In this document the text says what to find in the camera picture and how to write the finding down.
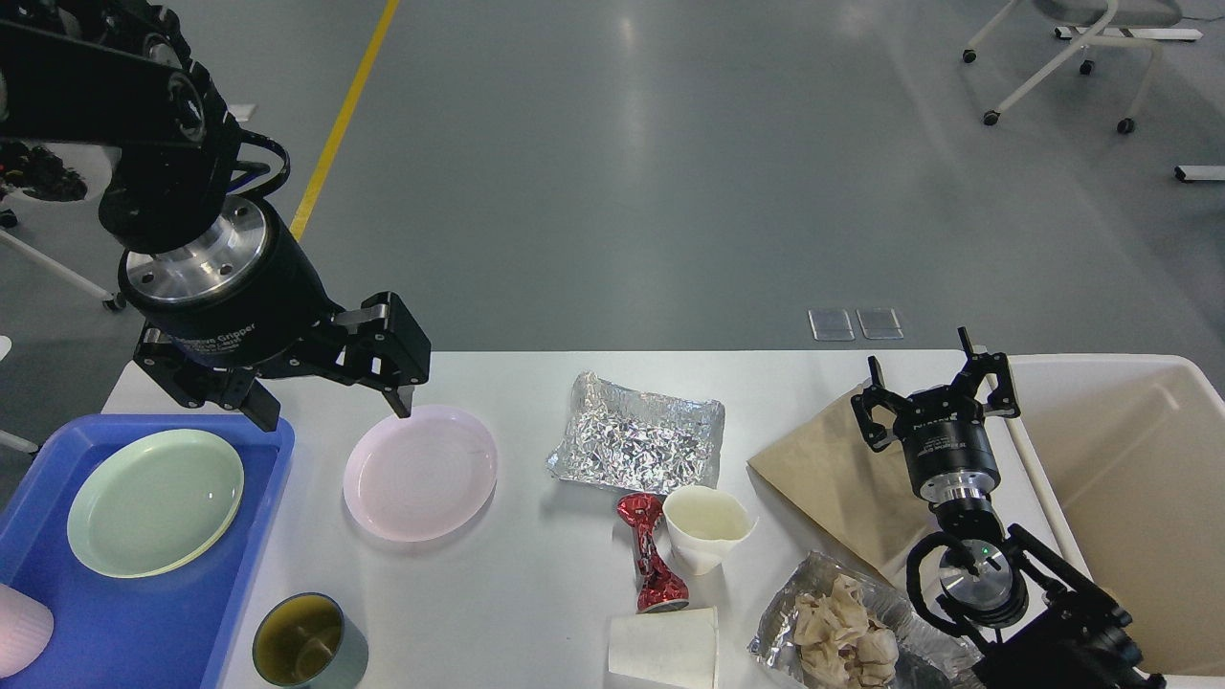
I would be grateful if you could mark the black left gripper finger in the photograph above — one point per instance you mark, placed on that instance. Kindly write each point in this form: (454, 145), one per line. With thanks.
(378, 346)
(192, 385)

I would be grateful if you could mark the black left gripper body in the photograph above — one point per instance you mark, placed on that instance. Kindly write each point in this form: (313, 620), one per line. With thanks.
(237, 295)

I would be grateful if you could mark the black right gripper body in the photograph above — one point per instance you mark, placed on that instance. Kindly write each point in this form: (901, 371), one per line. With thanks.
(947, 451)

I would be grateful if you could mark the pink plate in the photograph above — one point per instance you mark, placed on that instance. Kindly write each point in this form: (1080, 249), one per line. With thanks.
(410, 480)

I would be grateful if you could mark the dark teal mug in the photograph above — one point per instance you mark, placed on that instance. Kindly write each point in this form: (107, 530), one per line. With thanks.
(308, 641)

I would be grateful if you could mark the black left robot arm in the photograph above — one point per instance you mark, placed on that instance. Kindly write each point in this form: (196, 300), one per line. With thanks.
(120, 73)

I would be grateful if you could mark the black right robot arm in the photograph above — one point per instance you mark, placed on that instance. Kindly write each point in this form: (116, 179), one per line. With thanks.
(1037, 621)

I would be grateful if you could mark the brown paper bag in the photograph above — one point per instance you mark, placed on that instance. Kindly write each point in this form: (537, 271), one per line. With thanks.
(862, 498)

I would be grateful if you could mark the light green plate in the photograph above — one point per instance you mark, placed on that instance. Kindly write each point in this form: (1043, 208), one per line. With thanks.
(156, 504)

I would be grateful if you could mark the beige plastic bin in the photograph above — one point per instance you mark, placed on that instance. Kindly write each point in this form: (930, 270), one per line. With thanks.
(1132, 448)

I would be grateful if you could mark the white chair base left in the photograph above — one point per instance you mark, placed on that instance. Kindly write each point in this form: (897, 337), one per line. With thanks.
(112, 301)

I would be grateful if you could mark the foil with crumpled tissue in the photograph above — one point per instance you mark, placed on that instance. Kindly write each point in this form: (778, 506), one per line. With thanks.
(832, 627)

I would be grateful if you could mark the crumpled white paper cup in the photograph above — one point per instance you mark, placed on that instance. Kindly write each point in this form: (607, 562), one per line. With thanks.
(704, 525)

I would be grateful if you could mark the crumpled aluminium foil sheet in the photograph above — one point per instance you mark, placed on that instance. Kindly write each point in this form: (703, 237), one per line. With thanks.
(619, 438)

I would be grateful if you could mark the blue plastic tray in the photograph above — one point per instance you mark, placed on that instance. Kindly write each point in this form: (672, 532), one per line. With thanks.
(172, 630)

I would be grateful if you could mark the red foil wrapper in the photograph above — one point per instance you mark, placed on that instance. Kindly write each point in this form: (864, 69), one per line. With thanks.
(660, 589)

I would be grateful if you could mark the white paper cup lying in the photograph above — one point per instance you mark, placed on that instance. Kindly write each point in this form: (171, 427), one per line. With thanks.
(677, 649)

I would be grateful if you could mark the white bar on floor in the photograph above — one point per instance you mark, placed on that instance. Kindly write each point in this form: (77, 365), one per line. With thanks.
(1200, 173)

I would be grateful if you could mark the white office chair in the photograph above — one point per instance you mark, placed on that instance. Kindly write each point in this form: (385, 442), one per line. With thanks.
(1109, 24)

